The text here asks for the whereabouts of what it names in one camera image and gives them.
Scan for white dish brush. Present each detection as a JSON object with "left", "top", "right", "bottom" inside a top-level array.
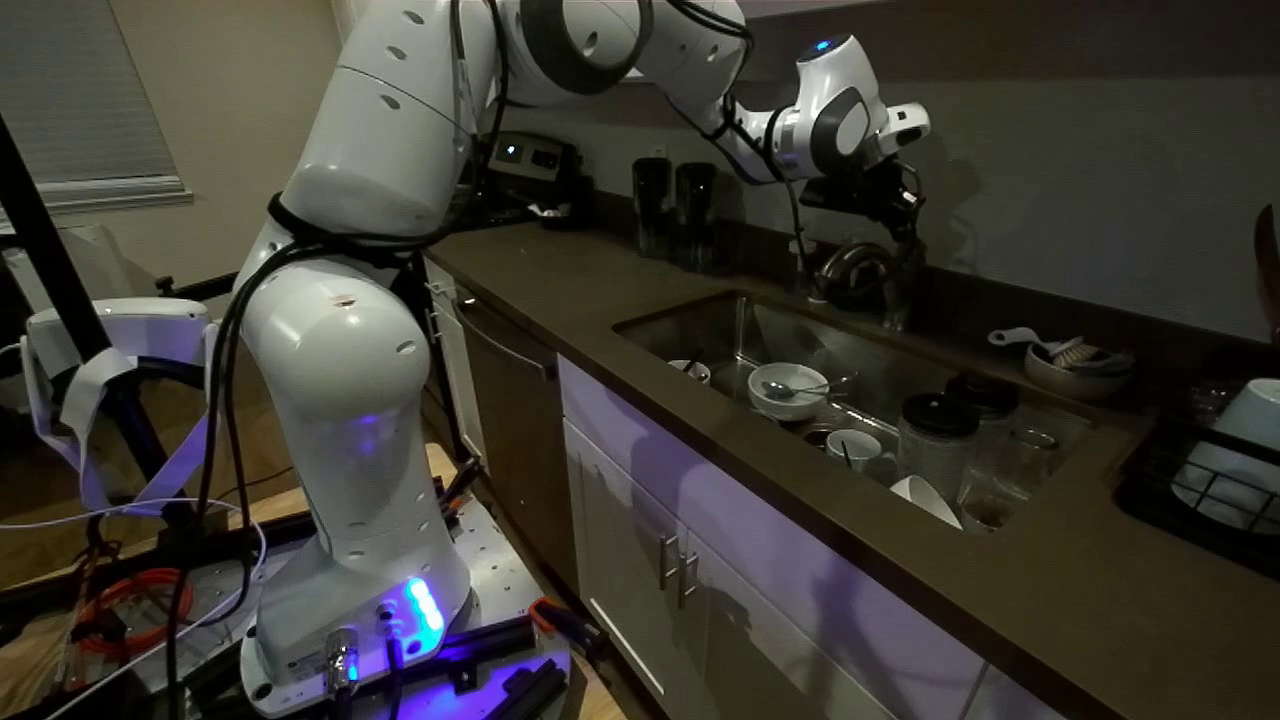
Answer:
[{"left": 987, "top": 325, "right": 1084, "bottom": 361}]

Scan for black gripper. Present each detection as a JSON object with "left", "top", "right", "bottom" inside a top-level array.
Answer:
[{"left": 804, "top": 158, "right": 922, "bottom": 241}]

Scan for white mug in sink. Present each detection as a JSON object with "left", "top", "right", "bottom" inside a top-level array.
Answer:
[{"left": 823, "top": 429, "right": 883, "bottom": 469}]

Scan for white brush holder dish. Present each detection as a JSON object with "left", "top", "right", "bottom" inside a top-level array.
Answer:
[{"left": 1023, "top": 344, "right": 1136, "bottom": 401}]

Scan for stainless steel sink basin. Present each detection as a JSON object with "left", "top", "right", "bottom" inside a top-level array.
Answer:
[{"left": 620, "top": 291, "right": 1097, "bottom": 534}]

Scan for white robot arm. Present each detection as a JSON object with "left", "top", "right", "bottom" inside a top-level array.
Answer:
[{"left": 222, "top": 0, "right": 926, "bottom": 692}]

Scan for white bowl in sink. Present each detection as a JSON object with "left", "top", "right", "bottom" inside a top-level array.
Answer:
[{"left": 747, "top": 361, "right": 828, "bottom": 422}]

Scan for white lower cabinet doors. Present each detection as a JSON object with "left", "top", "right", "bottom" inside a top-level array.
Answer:
[{"left": 557, "top": 361, "right": 1064, "bottom": 720}]

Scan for black coffee maker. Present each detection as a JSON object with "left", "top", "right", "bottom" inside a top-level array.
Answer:
[{"left": 480, "top": 131, "right": 591, "bottom": 228}]

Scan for chrome kitchen faucet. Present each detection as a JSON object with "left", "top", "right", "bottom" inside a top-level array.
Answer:
[{"left": 814, "top": 228, "right": 922, "bottom": 331}]

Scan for robot base mounting table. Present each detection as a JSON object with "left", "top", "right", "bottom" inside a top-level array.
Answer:
[{"left": 0, "top": 506, "right": 570, "bottom": 720}]

